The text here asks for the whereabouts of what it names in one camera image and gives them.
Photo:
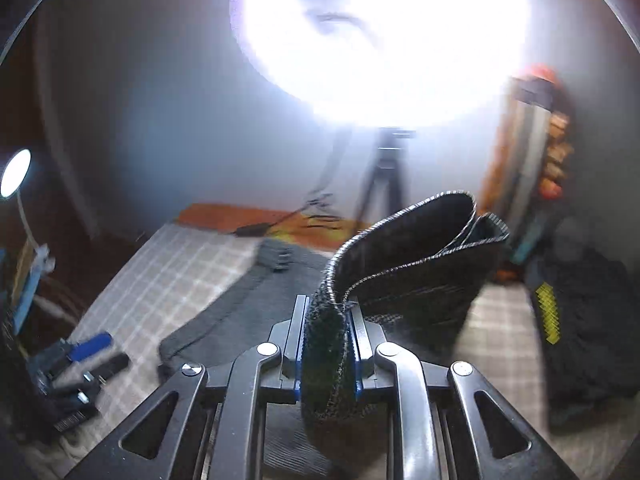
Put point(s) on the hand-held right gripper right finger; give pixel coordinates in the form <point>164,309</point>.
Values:
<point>356,355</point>

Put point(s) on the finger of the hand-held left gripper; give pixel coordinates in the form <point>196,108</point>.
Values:
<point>107,366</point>
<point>91,346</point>

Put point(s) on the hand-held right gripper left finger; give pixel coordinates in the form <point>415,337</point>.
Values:
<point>299,360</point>

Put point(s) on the dark grey pants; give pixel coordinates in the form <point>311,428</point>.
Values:
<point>410,260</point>

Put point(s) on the blue plastic object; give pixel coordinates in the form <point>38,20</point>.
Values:
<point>29,287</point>

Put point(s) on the checked bed sheet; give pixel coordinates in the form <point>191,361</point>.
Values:
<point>165,280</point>

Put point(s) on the orange blanket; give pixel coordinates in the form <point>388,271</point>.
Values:
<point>215,216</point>

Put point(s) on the black tripod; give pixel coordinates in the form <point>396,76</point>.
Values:
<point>385,180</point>

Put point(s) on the small white desk lamp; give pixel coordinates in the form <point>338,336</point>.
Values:
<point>15,172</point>

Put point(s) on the black garment with yellow pattern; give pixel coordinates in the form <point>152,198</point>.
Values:
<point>590,320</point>

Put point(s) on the orange hanging organiser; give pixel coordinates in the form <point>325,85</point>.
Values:
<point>530,125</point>

